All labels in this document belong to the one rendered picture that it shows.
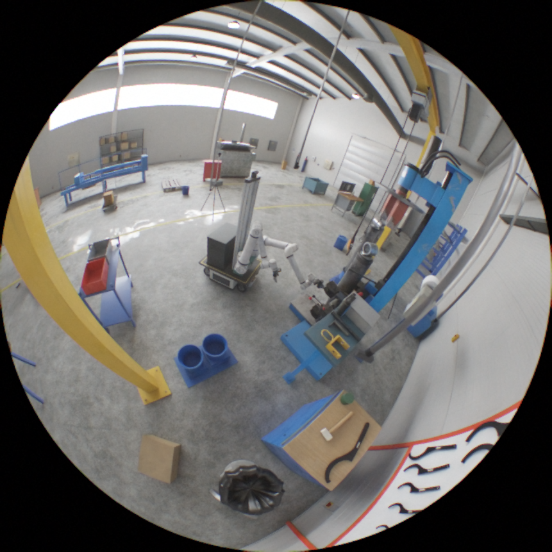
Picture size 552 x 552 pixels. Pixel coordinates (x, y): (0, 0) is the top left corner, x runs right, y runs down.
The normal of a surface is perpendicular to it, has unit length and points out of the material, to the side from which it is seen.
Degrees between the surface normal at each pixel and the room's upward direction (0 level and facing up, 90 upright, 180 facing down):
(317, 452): 0
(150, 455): 0
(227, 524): 0
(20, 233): 90
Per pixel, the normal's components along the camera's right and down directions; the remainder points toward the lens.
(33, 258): 0.62, 0.64
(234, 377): 0.24, -0.71
